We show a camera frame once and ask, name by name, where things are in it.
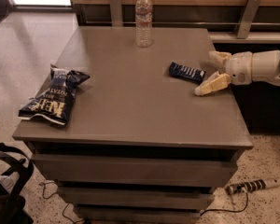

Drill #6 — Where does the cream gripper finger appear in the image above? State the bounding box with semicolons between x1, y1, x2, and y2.
194;71;231;96
209;51;231;73

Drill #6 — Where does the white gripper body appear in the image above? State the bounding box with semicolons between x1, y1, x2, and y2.
225;51;252;85

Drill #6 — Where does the blue rxbar blueberry wrapper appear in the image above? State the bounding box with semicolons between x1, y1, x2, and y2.
169;62;205;84

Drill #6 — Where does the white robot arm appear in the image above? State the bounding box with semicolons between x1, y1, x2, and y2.
194;50;280;96

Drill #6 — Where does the blue potato chip bag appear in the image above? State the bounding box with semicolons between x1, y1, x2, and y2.
18;65;90;125

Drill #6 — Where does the clear plastic water bottle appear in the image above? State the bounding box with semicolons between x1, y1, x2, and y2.
135;0;153;48

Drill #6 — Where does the grey drawer cabinet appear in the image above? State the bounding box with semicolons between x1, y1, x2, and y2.
14;27;252;214

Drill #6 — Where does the white power strip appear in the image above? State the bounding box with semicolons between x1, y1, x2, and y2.
225;178;280;195

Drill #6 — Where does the top grey drawer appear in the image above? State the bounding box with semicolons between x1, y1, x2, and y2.
32;154;237;187

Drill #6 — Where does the grey drawer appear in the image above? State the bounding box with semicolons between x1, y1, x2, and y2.
32;154;237;187
58;187;214;210
74;205;200;224

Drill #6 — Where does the bottom grey drawer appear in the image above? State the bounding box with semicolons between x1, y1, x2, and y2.
74;205;200;224

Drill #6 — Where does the middle grey drawer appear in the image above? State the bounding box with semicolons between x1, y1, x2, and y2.
58;187;214;210

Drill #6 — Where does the right metal bracket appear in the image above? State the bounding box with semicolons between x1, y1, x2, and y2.
234;0;261;39

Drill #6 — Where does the metal bracket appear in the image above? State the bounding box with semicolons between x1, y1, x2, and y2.
109;0;123;27
234;0;261;39

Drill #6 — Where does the left metal bracket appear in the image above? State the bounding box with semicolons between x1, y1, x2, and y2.
109;0;123;27

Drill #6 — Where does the black power cable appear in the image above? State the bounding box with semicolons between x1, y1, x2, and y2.
199;190;250;217

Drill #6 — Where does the horizontal metal rail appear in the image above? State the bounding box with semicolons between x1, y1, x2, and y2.
84;21;280;27

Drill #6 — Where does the thin black floor cable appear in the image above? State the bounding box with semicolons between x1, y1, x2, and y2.
37;179;85;224

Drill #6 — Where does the black bag with straps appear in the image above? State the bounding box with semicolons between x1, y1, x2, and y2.
0;143;34;224

